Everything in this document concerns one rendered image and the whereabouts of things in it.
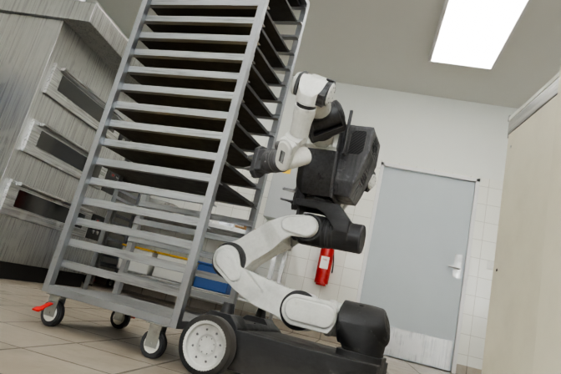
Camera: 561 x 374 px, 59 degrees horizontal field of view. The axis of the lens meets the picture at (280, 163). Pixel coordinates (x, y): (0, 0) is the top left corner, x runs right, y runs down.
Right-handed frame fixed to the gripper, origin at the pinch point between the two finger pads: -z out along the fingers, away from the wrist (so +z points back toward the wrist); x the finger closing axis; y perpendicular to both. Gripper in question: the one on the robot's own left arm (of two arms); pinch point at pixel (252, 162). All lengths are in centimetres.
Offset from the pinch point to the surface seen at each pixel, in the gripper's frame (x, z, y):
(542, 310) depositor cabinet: -42, 129, 51
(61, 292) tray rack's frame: -64, -57, 34
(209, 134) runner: 9.8, -21.0, 9.8
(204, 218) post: -24.5, -11.1, 7.5
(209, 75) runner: 36.3, -27.9, 13.8
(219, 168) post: -4.3, -10.6, 7.3
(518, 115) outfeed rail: 11, 95, -10
